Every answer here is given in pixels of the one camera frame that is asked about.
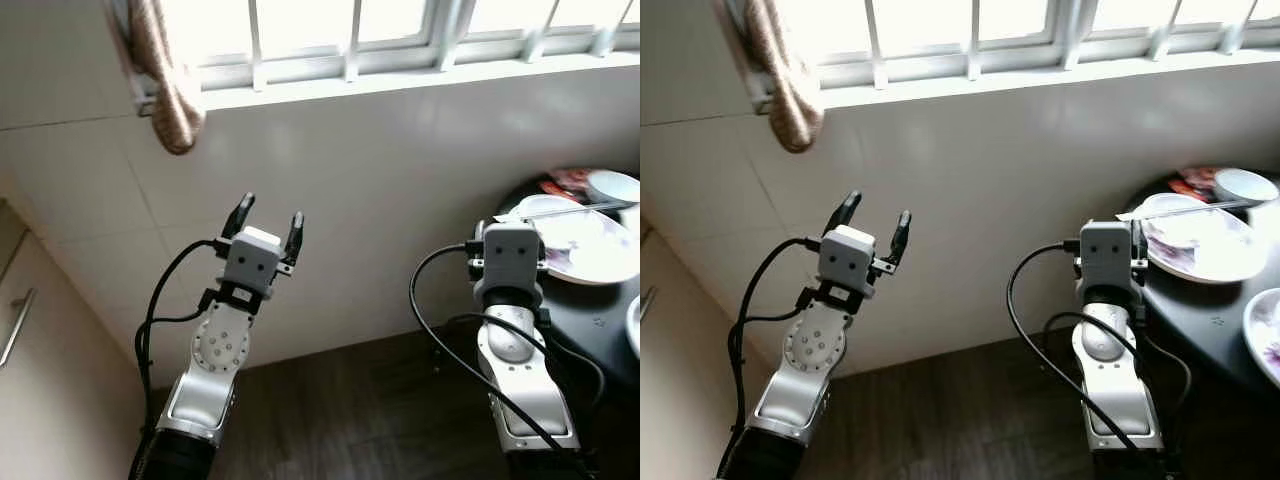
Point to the white ceramic bowl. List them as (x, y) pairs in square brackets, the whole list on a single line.
[(1245, 185), (615, 185)]

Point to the long silver utensil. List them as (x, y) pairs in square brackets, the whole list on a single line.
[(1200, 208), (570, 208)]

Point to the red printed package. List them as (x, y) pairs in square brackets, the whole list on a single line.
[(1195, 185), (565, 185)]

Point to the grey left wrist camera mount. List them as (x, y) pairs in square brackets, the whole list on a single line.
[(845, 258), (250, 262)]

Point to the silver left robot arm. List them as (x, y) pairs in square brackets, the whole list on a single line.
[(205, 380), (800, 385)]

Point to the round black table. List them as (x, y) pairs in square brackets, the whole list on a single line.
[(590, 320), (1200, 320)]

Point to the white barred window frame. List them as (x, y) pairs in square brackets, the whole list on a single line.
[(930, 65), (300, 68)]

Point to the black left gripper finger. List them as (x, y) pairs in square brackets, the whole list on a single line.
[(846, 213), (899, 238), (294, 238), (240, 215)]

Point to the tall beige cabinet door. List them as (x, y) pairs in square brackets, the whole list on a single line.
[(680, 400), (70, 400)]

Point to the large white patterned plate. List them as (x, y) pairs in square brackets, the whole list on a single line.
[(590, 255), (1215, 255)]

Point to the brown plaid curtain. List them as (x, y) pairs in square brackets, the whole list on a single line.
[(795, 100), (175, 100)]

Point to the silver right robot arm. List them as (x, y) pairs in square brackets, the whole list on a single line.
[(1110, 370), (515, 370)]

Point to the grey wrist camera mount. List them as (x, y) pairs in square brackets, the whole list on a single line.
[(250, 262), (845, 258), (1105, 258), (508, 260)]

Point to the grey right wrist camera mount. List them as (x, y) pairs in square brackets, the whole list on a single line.
[(508, 260), (1105, 258)]

